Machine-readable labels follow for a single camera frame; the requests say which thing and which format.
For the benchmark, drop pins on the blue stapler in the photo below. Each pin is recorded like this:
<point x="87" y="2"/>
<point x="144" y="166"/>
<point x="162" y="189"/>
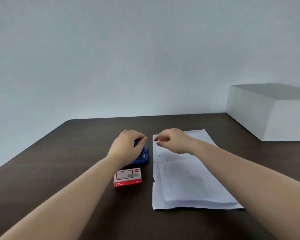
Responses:
<point x="144" y="157"/>

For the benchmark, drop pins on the person's left hand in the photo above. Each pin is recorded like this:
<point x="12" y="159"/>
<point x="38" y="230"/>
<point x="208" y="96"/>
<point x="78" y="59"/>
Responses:
<point x="126" y="147"/>

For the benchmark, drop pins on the person's right hand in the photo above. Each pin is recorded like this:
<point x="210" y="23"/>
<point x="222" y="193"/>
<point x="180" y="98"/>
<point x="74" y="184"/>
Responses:
<point x="180" y="142"/>

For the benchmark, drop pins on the large white box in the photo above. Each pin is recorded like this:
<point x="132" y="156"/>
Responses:
<point x="277" y="117"/>

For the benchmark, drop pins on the red and white staple box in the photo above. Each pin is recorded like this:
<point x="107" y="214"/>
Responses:
<point x="127" y="176"/>

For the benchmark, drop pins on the person's right forearm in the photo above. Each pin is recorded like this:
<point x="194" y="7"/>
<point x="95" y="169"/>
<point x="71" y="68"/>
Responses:
<point x="252" y="187"/>

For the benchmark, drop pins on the person's left forearm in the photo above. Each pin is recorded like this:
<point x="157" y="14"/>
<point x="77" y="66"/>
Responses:
<point x="65" y="204"/>

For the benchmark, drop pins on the white paper stack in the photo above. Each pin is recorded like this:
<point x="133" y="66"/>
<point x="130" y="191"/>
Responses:
<point x="185" y="182"/>

